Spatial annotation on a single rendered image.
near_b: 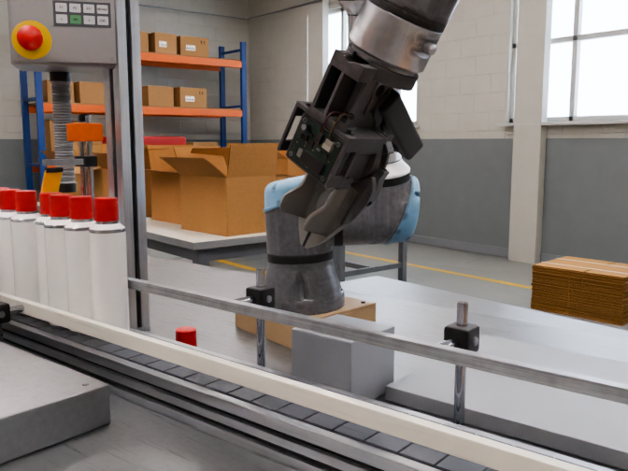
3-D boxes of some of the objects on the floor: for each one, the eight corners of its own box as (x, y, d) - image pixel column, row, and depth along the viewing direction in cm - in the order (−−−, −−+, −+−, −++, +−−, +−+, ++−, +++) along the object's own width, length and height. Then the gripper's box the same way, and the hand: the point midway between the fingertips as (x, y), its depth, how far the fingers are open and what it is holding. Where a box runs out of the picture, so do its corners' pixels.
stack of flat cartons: (529, 307, 471) (531, 264, 467) (563, 295, 507) (565, 255, 503) (621, 325, 425) (625, 278, 421) (652, 311, 461) (656, 266, 457)
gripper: (315, 32, 59) (235, 227, 68) (389, 78, 55) (292, 280, 64) (370, 43, 66) (291, 220, 75) (440, 85, 61) (346, 267, 71)
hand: (314, 235), depth 71 cm, fingers closed
